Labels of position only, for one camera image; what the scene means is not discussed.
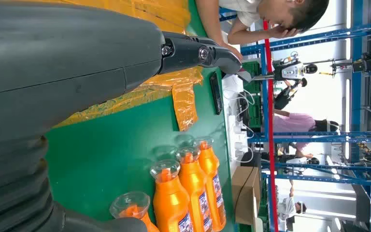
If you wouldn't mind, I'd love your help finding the brown cardboard box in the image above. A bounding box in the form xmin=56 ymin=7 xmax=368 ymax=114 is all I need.
xmin=231 ymin=166 xmax=262 ymax=226

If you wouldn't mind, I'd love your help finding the green plastic crate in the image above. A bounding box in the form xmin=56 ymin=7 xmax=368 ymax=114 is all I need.
xmin=243 ymin=60 xmax=264 ymax=129

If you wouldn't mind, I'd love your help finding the green table mat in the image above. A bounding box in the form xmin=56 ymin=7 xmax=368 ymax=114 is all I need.
xmin=44 ymin=0 xmax=237 ymax=232

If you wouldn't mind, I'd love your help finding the white desk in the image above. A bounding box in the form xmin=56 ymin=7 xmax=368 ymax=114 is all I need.
xmin=220 ymin=30 xmax=265 ymax=232

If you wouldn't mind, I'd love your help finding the black smartphone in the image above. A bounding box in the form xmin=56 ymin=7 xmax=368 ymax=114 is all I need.
xmin=209 ymin=72 xmax=224 ymax=115

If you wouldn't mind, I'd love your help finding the person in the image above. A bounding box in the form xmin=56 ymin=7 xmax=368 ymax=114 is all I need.
xmin=195 ymin=0 xmax=330 ymax=62
xmin=273 ymin=109 xmax=341 ymax=151

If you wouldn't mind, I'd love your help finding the red barrier pole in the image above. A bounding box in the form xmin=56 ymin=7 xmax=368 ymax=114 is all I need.
xmin=263 ymin=20 xmax=280 ymax=232

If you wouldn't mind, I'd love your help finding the background humanoid robot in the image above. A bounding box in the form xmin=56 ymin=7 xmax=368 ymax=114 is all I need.
xmin=273 ymin=51 xmax=319 ymax=81

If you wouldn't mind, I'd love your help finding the blue steel rack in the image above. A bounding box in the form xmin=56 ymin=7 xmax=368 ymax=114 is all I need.
xmin=240 ymin=0 xmax=371 ymax=232

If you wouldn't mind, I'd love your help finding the yellow taped cardboard sheet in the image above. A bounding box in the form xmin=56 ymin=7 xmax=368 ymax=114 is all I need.
xmin=52 ymin=0 xmax=204 ymax=132

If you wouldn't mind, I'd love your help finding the white power strip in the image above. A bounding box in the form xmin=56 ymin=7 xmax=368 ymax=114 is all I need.
xmin=228 ymin=114 xmax=249 ymax=160

